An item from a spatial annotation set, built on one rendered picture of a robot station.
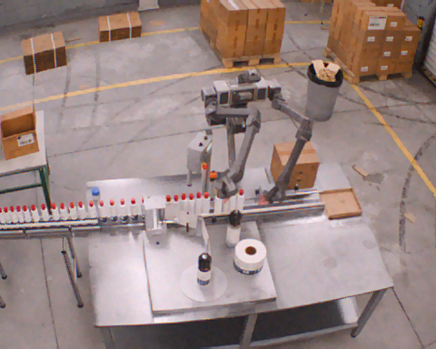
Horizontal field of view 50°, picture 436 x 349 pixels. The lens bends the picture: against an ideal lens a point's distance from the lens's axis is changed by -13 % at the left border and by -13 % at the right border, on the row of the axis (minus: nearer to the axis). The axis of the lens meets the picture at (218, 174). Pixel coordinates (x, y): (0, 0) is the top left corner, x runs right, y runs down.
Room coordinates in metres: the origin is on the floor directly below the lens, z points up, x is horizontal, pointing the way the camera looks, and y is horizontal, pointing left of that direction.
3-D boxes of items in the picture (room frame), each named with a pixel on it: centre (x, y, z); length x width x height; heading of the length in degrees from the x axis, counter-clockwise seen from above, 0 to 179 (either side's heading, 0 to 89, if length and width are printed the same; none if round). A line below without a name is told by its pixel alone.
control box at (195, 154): (2.59, 0.13, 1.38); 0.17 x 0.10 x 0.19; 159
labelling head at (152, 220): (2.34, 0.40, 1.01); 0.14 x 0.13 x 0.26; 104
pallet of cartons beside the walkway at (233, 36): (6.55, -0.12, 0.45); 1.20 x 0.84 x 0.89; 23
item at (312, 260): (2.38, -0.16, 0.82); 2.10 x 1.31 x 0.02; 104
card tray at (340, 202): (2.77, -0.96, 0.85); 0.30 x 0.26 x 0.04; 104
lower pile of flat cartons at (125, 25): (6.77, 1.68, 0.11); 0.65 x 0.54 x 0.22; 108
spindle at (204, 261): (1.91, 0.03, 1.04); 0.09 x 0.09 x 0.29
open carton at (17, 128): (3.18, 1.79, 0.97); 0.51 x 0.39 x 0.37; 26
